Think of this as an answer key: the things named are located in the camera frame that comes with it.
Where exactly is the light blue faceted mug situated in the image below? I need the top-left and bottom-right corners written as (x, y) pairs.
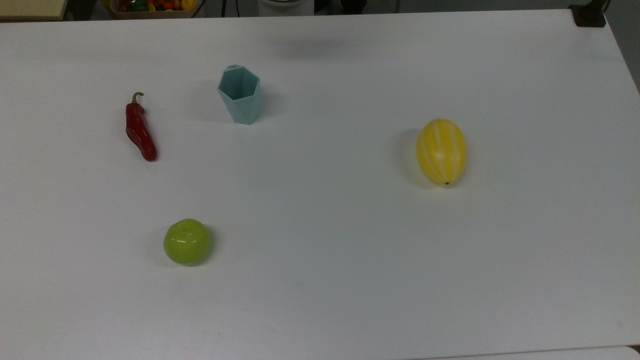
top-left (217, 64), bottom-right (262, 126)

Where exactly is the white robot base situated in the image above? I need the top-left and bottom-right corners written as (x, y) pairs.
top-left (257, 0), bottom-right (316, 17)

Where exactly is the yellow striped melon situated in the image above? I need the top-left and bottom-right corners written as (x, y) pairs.
top-left (416, 118), bottom-right (468, 186)

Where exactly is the green apple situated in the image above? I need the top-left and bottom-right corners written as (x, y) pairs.
top-left (163, 218), bottom-right (213, 267)

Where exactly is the red chili pepper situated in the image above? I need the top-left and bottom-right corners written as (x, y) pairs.
top-left (125, 92), bottom-right (158, 163)

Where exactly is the box of toy vegetables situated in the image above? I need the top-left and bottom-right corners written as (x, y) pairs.
top-left (102, 0), bottom-right (206, 20)

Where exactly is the black table clamp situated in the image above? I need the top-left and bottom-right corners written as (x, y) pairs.
top-left (569, 0), bottom-right (611, 28)

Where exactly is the light wooden board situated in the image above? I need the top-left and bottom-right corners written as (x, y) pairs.
top-left (0, 0), bottom-right (69, 21)

